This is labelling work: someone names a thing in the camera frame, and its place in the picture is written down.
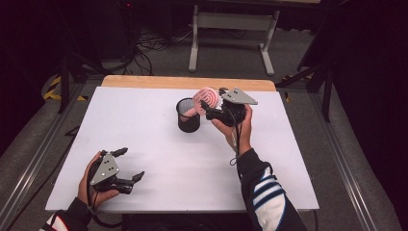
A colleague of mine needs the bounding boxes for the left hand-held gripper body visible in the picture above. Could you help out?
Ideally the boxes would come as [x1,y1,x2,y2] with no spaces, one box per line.
[89,149,135,195]

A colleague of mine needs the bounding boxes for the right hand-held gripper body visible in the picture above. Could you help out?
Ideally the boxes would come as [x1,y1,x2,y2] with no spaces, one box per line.
[204,87,259,128]

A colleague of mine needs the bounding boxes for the pink hairbrush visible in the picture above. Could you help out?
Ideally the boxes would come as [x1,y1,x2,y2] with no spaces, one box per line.
[183,87,223,119]

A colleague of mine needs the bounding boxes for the black mesh pen cup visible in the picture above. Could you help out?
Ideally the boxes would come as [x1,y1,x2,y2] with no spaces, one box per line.
[175,97,202,134]

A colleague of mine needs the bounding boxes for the person's left hand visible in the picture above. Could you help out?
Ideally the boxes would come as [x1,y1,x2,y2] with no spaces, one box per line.
[77,151,121,210]

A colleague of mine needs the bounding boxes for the person's right hand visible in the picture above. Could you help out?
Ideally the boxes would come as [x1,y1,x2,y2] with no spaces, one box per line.
[211,104,254,157]

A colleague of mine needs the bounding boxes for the white board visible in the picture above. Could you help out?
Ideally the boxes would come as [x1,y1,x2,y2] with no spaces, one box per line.
[44,86,320,215]

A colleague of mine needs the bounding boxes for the yellow black hazard tape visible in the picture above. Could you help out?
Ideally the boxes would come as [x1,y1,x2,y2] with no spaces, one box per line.
[42,74,89,102]
[281,74,292,104]

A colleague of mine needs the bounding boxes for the wooden table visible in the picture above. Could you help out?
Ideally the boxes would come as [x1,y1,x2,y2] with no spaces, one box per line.
[100,74,278,92]

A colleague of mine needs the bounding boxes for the person's legs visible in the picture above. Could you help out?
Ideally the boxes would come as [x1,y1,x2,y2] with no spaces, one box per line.
[121,213,254,231]

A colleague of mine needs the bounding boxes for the black metal stand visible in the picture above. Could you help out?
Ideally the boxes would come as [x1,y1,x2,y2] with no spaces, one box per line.
[274,61,334,123]
[57,52,109,115]

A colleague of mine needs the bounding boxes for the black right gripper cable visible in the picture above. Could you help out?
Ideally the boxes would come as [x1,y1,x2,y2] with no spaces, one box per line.
[228,108,245,181]

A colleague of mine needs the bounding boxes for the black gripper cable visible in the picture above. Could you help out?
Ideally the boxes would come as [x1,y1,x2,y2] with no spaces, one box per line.
[86,160,125,229]
[228,108,245,181]

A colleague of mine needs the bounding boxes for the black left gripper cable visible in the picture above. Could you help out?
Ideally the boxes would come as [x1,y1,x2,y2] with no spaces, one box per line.
[86,160,125,229]

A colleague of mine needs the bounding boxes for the aluminium rail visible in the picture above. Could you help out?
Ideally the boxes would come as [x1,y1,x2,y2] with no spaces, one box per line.
[0,82,89,227]
[308,91,377,231]

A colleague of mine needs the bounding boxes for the white metal desk frame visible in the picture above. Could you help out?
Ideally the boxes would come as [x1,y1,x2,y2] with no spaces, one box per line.
[188,0,321,77]

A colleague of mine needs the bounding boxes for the bundle of black floor cables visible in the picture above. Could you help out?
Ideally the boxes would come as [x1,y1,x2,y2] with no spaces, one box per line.
[119,27,195,77]

